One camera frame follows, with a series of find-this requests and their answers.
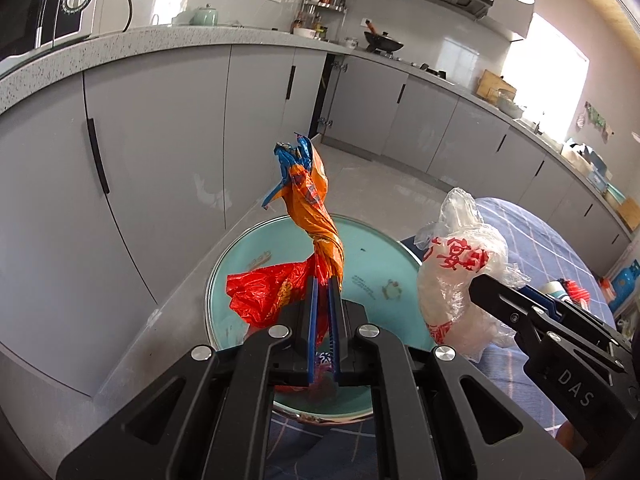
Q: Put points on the grey base cabinets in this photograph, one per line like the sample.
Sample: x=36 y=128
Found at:
x=175 y=135

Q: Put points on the silver black microwave oven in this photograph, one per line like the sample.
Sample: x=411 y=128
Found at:
x=50 y=5

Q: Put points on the metal sink faucet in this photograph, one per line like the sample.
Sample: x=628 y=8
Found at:
x=539 y=122

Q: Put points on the bright kitchen window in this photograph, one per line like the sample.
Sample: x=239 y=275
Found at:
x=545 y=80

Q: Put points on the hanging wall decoration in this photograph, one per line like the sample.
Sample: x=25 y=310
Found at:
x=595 y=120

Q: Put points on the blue cardboard box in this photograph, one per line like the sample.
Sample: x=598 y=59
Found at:
x=597 y=170

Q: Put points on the built-in gas stove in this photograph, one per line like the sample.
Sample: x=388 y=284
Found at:
x=425 y=67

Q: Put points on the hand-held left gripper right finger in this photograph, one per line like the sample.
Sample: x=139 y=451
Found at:
x=334 y=320

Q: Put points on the blue plaid tablecloth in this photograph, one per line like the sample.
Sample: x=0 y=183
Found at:
x=530 y=240

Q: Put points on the grey speckled kitchen countertop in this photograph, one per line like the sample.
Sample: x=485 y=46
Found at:
x=150 y=35

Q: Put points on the wooden cutting board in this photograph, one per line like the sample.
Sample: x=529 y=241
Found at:
x=487 y=85

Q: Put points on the white paper cup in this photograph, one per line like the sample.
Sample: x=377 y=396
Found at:
x=555 y=290

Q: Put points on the grey upper cabinets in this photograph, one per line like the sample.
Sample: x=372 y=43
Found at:
x=510 y=15

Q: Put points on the teal plastic trash bin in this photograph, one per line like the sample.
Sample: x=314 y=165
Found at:
x=370 y=265

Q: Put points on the white plastic bag red print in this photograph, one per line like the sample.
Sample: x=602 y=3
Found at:
x=460 y=285

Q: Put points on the teal plastic container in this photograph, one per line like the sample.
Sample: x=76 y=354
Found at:
x=615 y=197

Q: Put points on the blue gas cylinder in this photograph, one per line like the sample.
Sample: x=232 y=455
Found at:
x=627 y=285

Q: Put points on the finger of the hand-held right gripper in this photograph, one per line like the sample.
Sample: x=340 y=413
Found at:
x=500 y=295
x=575 y=317

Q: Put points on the black wok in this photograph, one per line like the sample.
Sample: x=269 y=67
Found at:
x=382 y=40

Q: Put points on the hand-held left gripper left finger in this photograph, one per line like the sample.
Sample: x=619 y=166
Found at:
x=314 y=320

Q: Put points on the white box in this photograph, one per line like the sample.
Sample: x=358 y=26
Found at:
x=572 y=155

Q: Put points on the white ceramic bowl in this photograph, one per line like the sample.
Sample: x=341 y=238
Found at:
x=304 y=32

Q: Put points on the metal corner spice rack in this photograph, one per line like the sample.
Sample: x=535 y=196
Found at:
x=320 y=15

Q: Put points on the orange snack wrapper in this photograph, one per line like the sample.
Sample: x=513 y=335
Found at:
x=310 y=195

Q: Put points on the green ceramic teapot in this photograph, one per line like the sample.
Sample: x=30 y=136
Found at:
x=205 y=16

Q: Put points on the small glass jar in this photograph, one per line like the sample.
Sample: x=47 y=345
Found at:
x=352 y=44

